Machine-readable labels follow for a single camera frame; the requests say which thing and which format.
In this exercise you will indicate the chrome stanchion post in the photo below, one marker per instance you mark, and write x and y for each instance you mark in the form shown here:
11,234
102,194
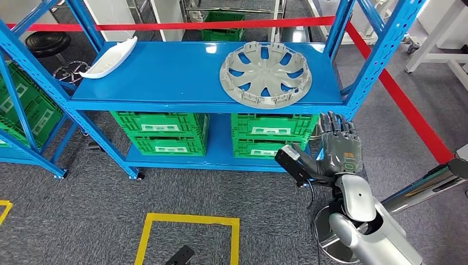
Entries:
314,131
420,186

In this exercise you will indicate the white frame cart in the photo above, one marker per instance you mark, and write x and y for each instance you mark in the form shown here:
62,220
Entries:
369,34

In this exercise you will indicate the white cabinet panel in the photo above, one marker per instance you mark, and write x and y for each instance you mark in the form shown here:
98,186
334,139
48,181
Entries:
109,18

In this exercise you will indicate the white curved plastic part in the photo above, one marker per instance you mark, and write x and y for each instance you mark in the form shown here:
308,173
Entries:
109,58

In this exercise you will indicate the black computer case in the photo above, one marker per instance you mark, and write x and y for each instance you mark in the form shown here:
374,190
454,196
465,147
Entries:
296,34

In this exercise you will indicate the white desk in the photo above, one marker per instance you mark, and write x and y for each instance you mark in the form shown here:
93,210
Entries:
168,22

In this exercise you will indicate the grey plastic wheel cover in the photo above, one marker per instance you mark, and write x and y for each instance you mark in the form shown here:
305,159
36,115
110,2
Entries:
265,78

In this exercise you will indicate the black robot torso part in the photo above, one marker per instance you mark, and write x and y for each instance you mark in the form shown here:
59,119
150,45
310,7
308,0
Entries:
179,256

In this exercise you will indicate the yellow floor tape square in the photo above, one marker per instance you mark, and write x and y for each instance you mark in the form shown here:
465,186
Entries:
190,218
6,208

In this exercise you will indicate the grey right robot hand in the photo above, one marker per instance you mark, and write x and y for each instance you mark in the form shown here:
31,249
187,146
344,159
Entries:
342,153

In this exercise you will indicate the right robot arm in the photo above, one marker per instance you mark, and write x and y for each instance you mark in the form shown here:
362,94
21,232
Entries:
356,197

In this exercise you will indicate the blue steel shelf rack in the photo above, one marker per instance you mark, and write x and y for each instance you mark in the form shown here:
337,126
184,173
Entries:
183,73
51,166

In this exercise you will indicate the white frame workbench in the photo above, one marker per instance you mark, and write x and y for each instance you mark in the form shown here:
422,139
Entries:
435,56

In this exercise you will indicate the black stool chrome base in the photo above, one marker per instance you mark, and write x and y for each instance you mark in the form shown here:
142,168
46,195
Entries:
47,44

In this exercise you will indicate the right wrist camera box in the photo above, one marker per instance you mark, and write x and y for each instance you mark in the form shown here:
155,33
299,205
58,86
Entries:
292,162

